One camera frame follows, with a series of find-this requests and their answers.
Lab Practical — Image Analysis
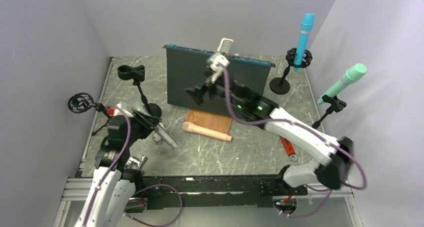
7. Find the adjustable wrench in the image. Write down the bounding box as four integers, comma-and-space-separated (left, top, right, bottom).
280, 136, 297, 162

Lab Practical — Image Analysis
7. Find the white plastic faucet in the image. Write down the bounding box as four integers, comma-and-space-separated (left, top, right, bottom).
152, 134, 162, 143

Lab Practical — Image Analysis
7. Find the pink microphone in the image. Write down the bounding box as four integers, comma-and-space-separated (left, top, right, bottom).
182, 121, 232, 142

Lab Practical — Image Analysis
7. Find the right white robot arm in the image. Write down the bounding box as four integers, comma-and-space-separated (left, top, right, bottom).
185, 76, 354, 195

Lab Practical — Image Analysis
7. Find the wooden board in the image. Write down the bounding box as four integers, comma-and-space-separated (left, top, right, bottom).
185, 109, 233, 134

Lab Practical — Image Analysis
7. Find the chrome metal faucet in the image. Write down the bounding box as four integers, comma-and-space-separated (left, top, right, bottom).
124, 155, 148, 174

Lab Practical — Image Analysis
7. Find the black clip stand right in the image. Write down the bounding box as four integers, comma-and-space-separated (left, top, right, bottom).
311, 94, 347, 129

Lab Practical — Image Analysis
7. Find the blue microphone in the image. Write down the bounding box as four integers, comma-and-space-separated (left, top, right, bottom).
293, 12, 315, 65

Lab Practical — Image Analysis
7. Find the dark grey upright panel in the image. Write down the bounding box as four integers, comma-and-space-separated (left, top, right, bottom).
164, 44, 276, 116

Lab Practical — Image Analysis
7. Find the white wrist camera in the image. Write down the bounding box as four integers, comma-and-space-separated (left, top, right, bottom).
106, 101, 133, 117
206, 52, 230, 84

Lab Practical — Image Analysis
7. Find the mint green microphone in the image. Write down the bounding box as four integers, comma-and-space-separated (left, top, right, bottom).
317, 63, 368, 105

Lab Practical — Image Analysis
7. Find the grey microphone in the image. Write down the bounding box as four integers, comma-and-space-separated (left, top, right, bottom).
152, 122, 178, 148

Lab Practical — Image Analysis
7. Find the black tripod shock-mount stand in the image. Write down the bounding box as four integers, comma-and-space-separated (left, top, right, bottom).
67, 92, 114, 136

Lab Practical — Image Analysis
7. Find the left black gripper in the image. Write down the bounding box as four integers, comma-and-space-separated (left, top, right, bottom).
124, 109, 162, 147

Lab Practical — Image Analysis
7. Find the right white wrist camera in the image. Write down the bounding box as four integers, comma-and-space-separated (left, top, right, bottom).
206, 52, 230, 84

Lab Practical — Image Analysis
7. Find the white object behind panel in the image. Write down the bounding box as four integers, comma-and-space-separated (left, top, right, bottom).
217, 37, 234, 54

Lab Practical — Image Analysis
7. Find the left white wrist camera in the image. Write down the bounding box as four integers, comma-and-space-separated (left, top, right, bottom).
106, 101, 133, 117

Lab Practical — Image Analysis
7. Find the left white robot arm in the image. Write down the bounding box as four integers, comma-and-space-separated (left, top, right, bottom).
74, 104, 162, 227

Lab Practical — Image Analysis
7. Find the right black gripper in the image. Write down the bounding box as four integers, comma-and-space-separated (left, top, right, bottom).
185, 69, 247, 111

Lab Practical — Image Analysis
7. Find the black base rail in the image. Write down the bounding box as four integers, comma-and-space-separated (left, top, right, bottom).
143, 174, 295, 210

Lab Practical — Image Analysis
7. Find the black round-base clip stand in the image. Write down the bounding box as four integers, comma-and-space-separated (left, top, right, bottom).
117, 65, 162, 118

